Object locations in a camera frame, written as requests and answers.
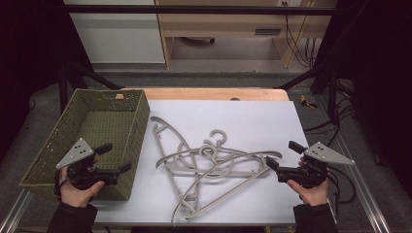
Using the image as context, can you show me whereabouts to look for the white table mat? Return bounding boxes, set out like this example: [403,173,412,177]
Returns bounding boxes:
[91,99,338,226]

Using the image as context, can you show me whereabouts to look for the aluminium rail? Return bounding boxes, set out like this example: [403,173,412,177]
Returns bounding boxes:
[333,133,394,233]
[0,189,34,233]

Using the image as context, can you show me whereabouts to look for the yellow and black tool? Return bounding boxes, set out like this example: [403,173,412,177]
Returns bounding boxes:
[299,94,319,110]

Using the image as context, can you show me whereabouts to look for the white cabinet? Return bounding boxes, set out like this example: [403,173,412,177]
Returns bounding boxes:
[63,0,166,65]

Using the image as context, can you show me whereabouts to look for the black stand legs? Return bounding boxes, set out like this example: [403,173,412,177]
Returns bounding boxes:
[57,61,124,114]
[274,62,340,125]

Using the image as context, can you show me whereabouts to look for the black hanging cables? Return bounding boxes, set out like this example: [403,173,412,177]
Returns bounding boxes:
[281,1,318,69]

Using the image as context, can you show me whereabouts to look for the person's right hand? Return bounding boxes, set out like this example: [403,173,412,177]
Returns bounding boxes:
[286,176,331,208]

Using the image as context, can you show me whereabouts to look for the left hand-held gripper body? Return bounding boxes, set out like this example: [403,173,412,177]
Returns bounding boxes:
[55,138,120,191]

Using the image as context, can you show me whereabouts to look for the black floor cables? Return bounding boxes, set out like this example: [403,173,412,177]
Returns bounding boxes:
[303,79,358,149]

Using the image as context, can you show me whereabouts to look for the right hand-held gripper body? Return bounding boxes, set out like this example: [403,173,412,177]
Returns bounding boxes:
[276,141,356,189]

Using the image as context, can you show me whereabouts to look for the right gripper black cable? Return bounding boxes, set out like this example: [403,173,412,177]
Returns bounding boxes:
[326,165,358,206]

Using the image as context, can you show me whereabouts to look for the grey drawer handle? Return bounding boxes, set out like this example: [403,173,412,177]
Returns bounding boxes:
[254,27,283,36]

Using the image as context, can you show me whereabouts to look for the black chair base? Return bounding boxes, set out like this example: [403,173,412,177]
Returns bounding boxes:
[179,36,217,46]

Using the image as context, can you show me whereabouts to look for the olive green woven basket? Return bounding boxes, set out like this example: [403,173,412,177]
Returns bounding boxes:
[18,88,151,202]

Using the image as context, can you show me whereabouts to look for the person's left hand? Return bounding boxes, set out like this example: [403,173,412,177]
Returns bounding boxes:
[58,166,106,209]

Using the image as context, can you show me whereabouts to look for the light wooden desk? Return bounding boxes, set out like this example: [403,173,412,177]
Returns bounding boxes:
[154,0,338,70]

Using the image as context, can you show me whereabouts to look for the black horizontal frame bar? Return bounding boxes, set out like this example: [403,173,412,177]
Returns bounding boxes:
[63,4,337,16]

